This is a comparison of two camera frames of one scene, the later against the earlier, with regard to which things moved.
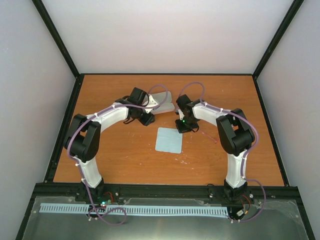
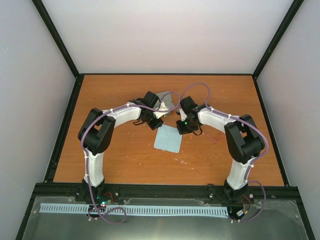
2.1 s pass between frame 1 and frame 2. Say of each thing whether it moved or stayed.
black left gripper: moved
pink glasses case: stayed
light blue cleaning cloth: stayed
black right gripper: stayed
